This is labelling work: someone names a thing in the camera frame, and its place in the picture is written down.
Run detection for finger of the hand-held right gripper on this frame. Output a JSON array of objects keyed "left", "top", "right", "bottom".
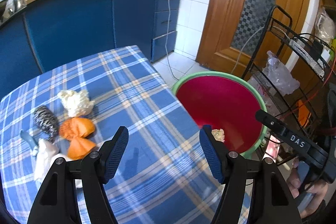
[{"left": 255, "top": 109, "right": 288, "bottom": 137}]

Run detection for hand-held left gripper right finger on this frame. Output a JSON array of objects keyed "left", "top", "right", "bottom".
[{"left": 199, "top": 124, "right": 302, "bottom": 224}]

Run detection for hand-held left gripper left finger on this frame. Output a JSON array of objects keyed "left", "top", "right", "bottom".
[{"left": 26, "top": 126, "right": 130, "bottom": 224}]

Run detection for paper ball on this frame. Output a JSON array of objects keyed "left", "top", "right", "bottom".
[{"left": 211, "top": 129, "right": 226, "bottom": 143}]

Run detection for orange plastic bag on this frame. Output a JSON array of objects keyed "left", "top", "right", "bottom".
[{"left": 59, "top": 117, "right": 97, "bottom": 160}]

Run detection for red basin with green rim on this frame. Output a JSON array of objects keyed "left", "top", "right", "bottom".
[{"left": 171, "top": 71, "right": 268, "bottom": 159}]

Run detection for person's right hand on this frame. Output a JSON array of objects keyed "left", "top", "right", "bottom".
[{"left": 286, "top": 158, "right": 329, "bottom": 218}]

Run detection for pink packet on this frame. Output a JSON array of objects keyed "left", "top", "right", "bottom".
[{"left": 265, "top": 135, "right": 280, "bottom": 159}]

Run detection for white bag with red print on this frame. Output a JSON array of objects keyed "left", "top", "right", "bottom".
[{"left": 248, "top": 76, "right": 279, "bottom": 114}]

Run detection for orange item on rack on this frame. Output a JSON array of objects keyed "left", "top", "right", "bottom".
[{"left": 297, "top": 99, "right": 313, "bottom": 127}]

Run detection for clear plastic bag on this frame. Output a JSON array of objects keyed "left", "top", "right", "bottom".
[{"left": 262, "top": 50, "right": 300, "bottom": 96}]

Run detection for blue plaid tablecloth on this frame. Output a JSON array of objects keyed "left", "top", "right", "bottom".
[{"left": 0, "top": 45, "right": 252, "bottom": 224}]

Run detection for crumpled white paper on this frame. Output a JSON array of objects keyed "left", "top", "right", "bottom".
[{"left": 57, "top": 89, "right": 95, "bottom": 117}]

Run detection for black metal rack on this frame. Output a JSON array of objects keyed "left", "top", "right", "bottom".
[{"left": 241, "top": 5, "right": 336, "bottom": 140}]

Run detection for wooden door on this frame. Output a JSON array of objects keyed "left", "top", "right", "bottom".
[{"left": 196, "top": 0, "right": 313, "bottom": 77}]

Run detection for white filled plastic bag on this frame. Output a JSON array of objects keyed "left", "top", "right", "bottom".
[{"left": 316, "top": 7, "right": 336, "bottom": 43}]

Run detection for blue base cabinets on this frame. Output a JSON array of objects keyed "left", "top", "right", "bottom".
[{"left": 0, "top": 0, "right": 186, "bottom": 98}]

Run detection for steel kettle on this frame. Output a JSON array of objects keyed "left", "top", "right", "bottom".
[{"left": 13, "top": 0, "right": 31, "bottom": 10}]

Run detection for thin white cable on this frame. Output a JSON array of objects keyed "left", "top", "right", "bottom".
[{"left": 231, "top": 27, "right": 271, "bottom": 75}]

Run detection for blue handled peeler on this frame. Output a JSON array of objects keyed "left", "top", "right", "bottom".
[{"left": 20, "top": 130, "right": 40, "bottom": 159}]

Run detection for white power cable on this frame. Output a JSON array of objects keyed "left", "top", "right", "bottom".
[{"left": 143, "top": 0, "right": 184, "bottom": 80}]

